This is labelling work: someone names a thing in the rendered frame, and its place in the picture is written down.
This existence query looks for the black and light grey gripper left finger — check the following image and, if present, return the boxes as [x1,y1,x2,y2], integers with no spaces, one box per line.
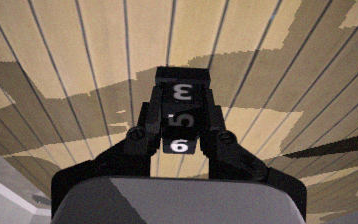
[51,86,163,221]

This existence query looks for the black number cube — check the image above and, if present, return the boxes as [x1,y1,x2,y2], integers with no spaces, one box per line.
[161,82,204,133]
[162,131,198,154]

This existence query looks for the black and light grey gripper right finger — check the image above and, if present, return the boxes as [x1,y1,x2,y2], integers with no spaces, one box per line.
[199,89,307,223]

